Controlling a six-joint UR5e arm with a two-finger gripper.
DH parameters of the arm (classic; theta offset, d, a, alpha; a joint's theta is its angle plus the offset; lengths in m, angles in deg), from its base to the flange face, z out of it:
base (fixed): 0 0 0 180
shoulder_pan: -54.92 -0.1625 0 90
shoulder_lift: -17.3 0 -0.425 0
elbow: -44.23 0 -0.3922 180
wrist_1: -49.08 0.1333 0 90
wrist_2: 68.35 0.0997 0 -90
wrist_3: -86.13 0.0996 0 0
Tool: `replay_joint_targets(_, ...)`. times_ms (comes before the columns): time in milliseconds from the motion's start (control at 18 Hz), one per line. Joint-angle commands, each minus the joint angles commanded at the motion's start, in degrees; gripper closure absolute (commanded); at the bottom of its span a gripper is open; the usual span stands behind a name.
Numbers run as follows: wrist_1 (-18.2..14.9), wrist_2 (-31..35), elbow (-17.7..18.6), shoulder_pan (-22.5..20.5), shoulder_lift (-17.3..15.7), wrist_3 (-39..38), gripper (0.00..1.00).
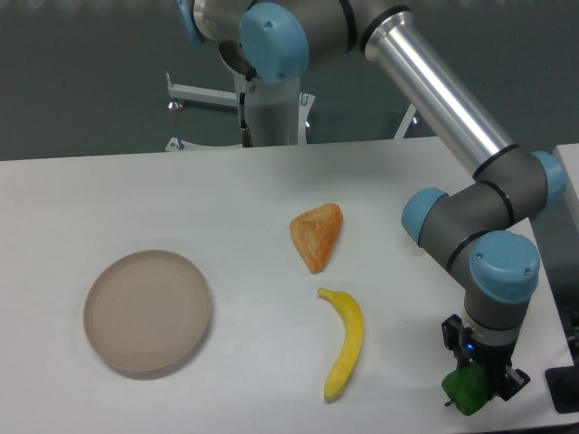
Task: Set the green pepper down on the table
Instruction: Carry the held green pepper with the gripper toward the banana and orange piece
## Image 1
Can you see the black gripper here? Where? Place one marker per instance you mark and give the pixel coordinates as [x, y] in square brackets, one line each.
[492, 348]

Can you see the green toy pepper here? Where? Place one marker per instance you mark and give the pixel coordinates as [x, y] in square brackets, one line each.
[468, 388]

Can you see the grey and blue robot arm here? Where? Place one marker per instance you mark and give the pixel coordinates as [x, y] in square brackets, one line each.
[271, 44]

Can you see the black device at table edge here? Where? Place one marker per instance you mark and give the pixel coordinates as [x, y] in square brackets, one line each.
[562, 384]

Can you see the yellow toy banana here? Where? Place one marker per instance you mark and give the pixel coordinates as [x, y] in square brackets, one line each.
[353, 319]

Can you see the orange toy bread wedge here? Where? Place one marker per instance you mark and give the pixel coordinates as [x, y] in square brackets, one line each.
[314, 234]

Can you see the white side table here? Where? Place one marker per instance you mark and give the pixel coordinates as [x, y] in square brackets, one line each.
[568, 154]

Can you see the beige round plate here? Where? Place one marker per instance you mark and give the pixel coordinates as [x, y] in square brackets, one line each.
[147, 312]

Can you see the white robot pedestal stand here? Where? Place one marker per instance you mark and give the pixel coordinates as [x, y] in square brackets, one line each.
[346, 99]

